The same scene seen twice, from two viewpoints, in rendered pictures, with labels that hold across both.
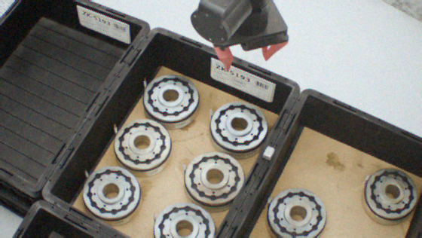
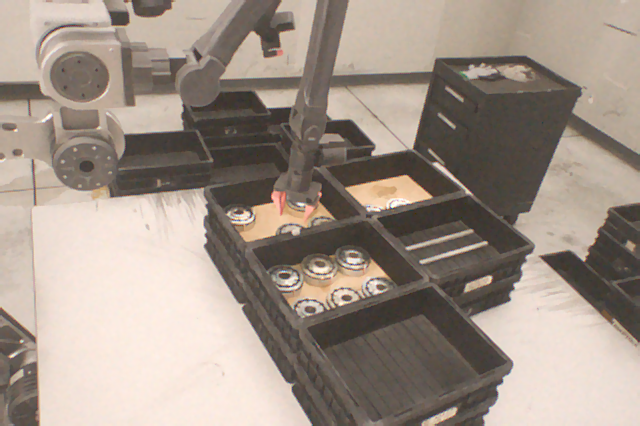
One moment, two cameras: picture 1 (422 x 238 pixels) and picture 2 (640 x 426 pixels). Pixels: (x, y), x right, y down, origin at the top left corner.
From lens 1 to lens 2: 1.67 m
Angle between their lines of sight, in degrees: 83
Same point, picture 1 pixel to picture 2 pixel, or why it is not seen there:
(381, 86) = (137, 302)
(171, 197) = (345, 281)
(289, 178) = not seen: hidden behind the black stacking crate
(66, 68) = (364, 388)
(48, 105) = (392, 370)
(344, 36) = (114, 345)
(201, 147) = (309, 291)
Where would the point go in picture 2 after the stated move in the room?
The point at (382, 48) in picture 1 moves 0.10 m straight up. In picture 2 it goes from (99, 321) to (95, 293)
